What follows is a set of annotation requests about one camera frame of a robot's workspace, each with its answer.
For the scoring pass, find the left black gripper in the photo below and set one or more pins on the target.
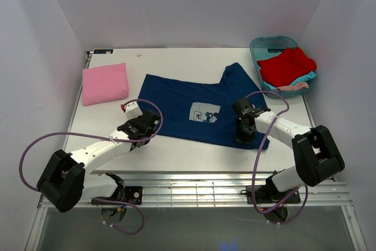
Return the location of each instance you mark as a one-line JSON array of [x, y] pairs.
[[132, 121]]

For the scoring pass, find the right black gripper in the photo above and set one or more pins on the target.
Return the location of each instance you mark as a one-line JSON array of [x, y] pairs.
[[242, 139]]

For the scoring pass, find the blue mickey t-shirt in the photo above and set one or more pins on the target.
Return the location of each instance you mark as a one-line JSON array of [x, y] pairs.
[[202, 112]]

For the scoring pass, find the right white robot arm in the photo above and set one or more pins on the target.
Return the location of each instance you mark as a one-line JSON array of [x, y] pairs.
[[316, 155]]

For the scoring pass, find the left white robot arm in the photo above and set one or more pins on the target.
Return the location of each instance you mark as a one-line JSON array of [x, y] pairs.
[[67, 179]]

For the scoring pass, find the folded pink t-shirt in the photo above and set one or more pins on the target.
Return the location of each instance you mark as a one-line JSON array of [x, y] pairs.
[[104, 84]]

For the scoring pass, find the red t-shirt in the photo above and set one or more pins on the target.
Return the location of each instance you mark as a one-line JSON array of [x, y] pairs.
[[284, 68]]

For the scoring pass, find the light pink t-shirt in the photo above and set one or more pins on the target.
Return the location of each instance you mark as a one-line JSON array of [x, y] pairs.
[[298, 86]]

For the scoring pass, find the teal plastic basket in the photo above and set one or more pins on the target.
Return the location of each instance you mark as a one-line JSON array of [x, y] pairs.
[[267, 47]]

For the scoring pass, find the light blue t-shirt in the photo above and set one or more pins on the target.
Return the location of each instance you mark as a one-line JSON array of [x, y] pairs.
[[307, 77]]

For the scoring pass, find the blue label sticker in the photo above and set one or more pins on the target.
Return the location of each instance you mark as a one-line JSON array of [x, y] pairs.
[[103, 51]]

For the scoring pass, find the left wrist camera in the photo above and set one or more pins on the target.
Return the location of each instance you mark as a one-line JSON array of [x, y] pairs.
[[131, 110]]

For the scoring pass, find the aluminium frame rail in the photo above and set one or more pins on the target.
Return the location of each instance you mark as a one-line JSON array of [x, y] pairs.
[[217, 190]]

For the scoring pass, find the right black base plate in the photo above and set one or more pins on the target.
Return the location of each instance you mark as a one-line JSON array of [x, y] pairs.
[[263, 196]]

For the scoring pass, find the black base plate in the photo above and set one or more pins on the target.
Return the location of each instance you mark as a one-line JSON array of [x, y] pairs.
[[128, 194], [263, 196]]

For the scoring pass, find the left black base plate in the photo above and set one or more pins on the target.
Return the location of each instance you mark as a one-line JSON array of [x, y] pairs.
[[128, 194]]

